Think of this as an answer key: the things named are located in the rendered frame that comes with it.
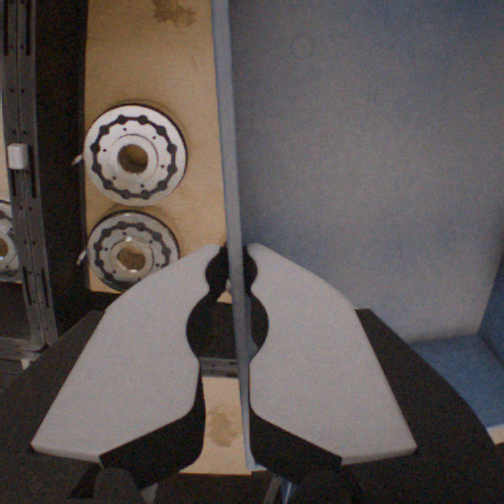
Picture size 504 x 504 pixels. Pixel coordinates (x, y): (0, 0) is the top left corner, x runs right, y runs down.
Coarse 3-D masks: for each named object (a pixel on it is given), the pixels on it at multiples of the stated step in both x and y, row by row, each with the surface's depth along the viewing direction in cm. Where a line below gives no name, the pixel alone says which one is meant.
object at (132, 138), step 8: (120, 136) 36; (128, 136) 36; (136, 136) 36; (144, 136) 36; (112, 144) 36; (120, 144) 36; (128, 144) 36; (136, 144) 36; (144, 144) 36; (152, 144) 36; (112, 152) 36; (152, 152) 36; (112, 160) 36; (152, 160) 37; (112, 168) 37; (120, 168) 37; (152, 168) 37; (120, 176) 37; (128, 176) 37; (136, 176) 37; (144, 176) 38
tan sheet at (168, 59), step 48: (96, 0) 32; (144, 0) 33; (192, 0) 33; (96, 48) 35; (144, 48) 35; (192, 48) 35; (96, 96) 37; (144, 96) 37; (192, 96) 38; (192, 144) 40; (96, 192) 42; (192, 192) 43; (192, 240) 45; (96, 288) 48
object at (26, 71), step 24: (24, 0) 24; (24, 24) 25; (24, 48) 25; (24, 72) 26; (24, 96) 27; (24, 120) 28; (24, 168) 30; (48, 264) 34; (48, 288) 36; (48, 312) 37; (48, 336) 38; (216, 360) 41
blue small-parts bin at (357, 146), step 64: (256, 0) 13; (320, 0) 13; (384, 0) 13; (448, 0) 13; (256, 64) 14; (320, 64) 15; (384, 64) 15; (448, 64) 15; (256, 128) 16; (320, 128) 16; (384, 128) 16; (448, 128) 16; (256, 192) 17; (320, 192) 17; (384, 192) 17; (448, 192) 18; (320, 256) 19; (384, 256) 19; (448, 256) 19; (384, 320) 21; (448, 320) 21
